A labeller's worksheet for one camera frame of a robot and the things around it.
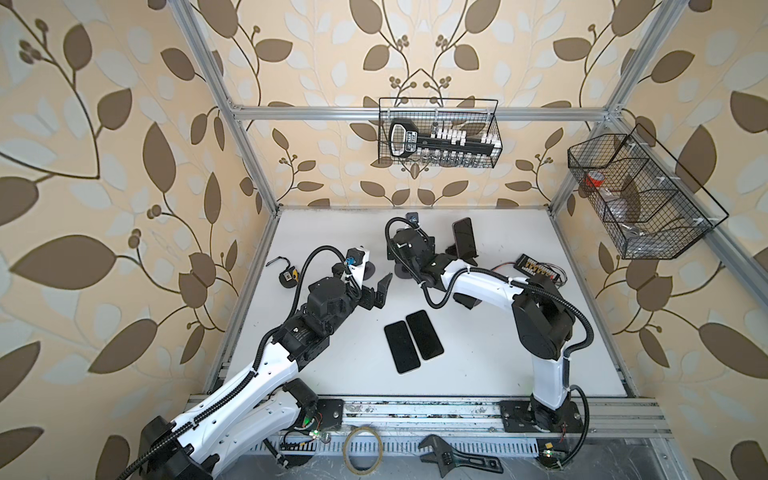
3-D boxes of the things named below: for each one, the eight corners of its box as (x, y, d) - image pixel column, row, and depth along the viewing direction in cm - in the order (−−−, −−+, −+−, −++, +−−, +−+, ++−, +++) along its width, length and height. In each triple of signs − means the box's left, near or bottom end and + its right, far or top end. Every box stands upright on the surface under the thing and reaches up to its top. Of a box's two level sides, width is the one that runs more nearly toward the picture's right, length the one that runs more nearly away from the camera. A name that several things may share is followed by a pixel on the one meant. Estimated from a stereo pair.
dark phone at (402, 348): (398, 375, 83) (398, 373, 82) (384, 328, 92) (384, 326, 90) (420, 368, 85) (420, 365, 83) (404, 322, 93) (404, 319, 91)
